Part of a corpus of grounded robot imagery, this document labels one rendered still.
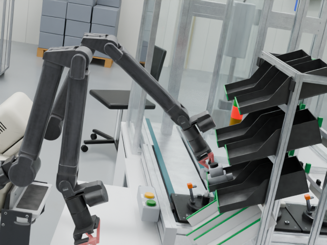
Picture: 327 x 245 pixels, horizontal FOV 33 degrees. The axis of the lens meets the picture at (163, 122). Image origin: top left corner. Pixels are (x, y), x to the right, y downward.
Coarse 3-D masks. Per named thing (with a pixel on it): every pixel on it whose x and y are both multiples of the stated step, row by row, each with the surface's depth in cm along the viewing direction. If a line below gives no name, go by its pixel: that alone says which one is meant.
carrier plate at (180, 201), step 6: (174, 198) 228; (180, 198) 229; (186, 198) 230; (174, 204) 223; (180, 204) 223; (186, 204) 224; (180, 210) 218; (186, 210) 219; (180, 216) 213; (180, 222) 210; (186, 222) 211
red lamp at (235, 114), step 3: (234, 108) 231; (237, 108) 230; (234, 111) 231; (237, 111) 230; (231, 114) 233; (234, 114) 231; (237, 114) 231; (234, 117) 231; (237, 117) 231; (240, 117) 231
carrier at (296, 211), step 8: (288, 208) 237; (296, 208) 238; (304, 208) 240; (312, 208) 235; (296, 216) 230; (304, 216) 230; (312, 216) 228; (304, 224) 224; (304, 232) 219; (320, 232) 220
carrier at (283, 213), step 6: (282, 204) 236; (282, 210) 234; (282, 216) 228; (288, 216) 229; (276, 222) 222; (282, 222) 223; (294, 222) 225; (276, 228) 217; (282, 228) 217; (288, 228) 218; (294, 228) 219
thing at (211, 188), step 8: (256, 160) 181; (264, 160) 181; (224, 168) 195; (232, 168) 195; (240, 168) 195; (248, 168) 182; (240, 176) 183; (208, 184) 186; (216, 184) 184; (224, 184) 184; (232, 184) 183
